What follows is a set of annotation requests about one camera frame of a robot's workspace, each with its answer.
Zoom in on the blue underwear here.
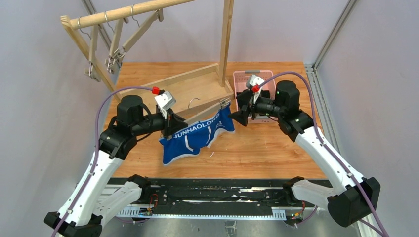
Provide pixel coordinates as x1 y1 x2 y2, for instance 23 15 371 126
159 104 235 165

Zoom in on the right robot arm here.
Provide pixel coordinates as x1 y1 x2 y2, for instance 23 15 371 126
229 80 380 227

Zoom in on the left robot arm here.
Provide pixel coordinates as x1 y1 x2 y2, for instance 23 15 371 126
44 91 187 237

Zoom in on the black underwear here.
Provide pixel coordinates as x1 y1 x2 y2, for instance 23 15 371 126
236 90 270 99

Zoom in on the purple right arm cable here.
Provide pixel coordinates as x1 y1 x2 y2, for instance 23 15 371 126
252 71 390 237

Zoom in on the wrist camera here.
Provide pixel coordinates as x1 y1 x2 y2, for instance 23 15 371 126
154 90 176 119
246 74 264 104

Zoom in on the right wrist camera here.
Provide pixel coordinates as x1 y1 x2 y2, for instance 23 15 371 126
246 74 264 104

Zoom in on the pink plastic basket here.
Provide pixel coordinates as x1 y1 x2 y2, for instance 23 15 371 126
229 70 276 126

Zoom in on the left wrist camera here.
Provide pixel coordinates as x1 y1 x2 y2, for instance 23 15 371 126
154 90 176 119

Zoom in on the beige hanger with black underwear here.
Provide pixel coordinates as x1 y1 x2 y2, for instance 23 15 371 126
119 5 164 57

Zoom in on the beige hanger with blue underwear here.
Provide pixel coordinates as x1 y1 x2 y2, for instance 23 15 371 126
178 98 231 126

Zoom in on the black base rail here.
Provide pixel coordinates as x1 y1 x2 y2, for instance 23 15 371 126
98 177 328 217

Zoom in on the wooden clothes rack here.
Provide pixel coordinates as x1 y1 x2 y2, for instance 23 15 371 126
60 0 234 116

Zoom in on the empty beige hanger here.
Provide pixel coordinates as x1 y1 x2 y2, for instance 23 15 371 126
77 17 101 82

